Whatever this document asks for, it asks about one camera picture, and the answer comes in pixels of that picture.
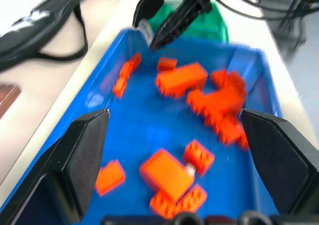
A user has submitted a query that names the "brown flat object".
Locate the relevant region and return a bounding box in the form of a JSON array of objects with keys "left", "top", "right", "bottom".
[{"left": 0, "top": 83, "right": 22, "bottom": 120}]

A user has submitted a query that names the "blue plastic bin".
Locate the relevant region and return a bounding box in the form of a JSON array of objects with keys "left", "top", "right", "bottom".
[{"left": 0, "top": 27, "right": 285, "bottom": 225}]

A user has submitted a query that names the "green plastic bin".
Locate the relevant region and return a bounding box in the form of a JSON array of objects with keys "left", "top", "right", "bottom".
[{"left": 149, "top": 0, "right": 230, "bottom": 44}]

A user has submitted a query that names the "black cable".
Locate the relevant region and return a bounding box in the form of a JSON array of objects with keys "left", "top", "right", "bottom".
[{"left": 211, "top": 0, "right": 319, "bottom": 21}]

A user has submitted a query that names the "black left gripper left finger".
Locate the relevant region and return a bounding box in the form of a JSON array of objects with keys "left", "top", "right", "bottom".
[{"left": 0, "top": 108, "right": 111, "bottom": 225}]

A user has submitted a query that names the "large flat orange brick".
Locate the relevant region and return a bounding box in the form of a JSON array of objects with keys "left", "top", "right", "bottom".
[{"left": 139, "top": 148, "right": 195, "bottom": 203}]

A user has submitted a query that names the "small orange toy brick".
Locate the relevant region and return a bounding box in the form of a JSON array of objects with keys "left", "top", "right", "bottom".
[{"left": 157, "top": 57, "right": 178, "bottom": 72}]

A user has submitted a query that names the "large orange toy brick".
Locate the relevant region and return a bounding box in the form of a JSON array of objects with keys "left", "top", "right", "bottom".
[
  {"left": 155, "top": 62, "right": 209, "bottom": 99},
  {"left": 186, "top": 86, "right": 246, "bottom": 121}
]

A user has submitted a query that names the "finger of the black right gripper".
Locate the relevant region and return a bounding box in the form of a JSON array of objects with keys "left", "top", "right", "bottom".
[
  {"left": 149, "top": 0, "right": 215, "bottom": 50},
  {"left": 133, "top": 0, "right": 175, "bottom": 30}
]

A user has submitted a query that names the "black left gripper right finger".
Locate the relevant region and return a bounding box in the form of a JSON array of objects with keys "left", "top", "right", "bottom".
[{"left": 239, "top": 109, "right": 319, "bottom": 220}]

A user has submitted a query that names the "black strap bundle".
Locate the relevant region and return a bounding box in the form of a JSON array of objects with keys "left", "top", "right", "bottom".
[{"left": 0, "top": 0, "right": 89, "bottom": 71}]

